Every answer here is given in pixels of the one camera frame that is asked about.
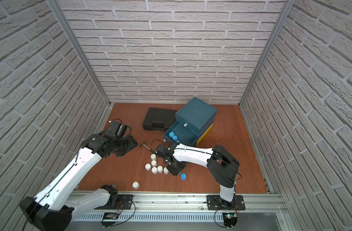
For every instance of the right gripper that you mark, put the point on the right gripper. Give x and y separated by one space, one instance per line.
174 173

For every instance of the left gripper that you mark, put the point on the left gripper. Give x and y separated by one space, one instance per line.
127 145

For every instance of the teal drawer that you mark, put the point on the teal drawer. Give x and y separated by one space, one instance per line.
184 135

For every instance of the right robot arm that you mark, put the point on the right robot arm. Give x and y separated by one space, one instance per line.
221 164

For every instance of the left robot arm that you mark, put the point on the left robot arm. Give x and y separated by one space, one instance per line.
50 209

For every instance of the teal drawer cabinet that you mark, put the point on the teal drawer cabinet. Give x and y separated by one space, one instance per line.
197 116

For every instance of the small claw hammer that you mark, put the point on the small claw hammer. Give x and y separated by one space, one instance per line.
143 143

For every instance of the black plastic tool case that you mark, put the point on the black plastic tool case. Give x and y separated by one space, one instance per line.
159 119

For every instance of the left controller board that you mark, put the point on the left controller board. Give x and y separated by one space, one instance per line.
109 219

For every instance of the controller board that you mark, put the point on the controller board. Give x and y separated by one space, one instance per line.
229 220
109 219

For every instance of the right controller board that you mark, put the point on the right controller board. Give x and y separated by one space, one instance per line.
229 220

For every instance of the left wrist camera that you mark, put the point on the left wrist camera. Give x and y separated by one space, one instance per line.
117 131

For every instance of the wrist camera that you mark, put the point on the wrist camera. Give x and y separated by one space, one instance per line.
117 131
161 151

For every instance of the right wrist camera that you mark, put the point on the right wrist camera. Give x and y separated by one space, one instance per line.
161 151

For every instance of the aluminium front rail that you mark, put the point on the aluminium front rail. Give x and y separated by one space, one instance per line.
197 202

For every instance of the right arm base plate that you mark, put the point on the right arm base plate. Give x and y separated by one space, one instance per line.
215 202

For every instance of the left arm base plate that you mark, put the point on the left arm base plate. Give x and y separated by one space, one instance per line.
119 201

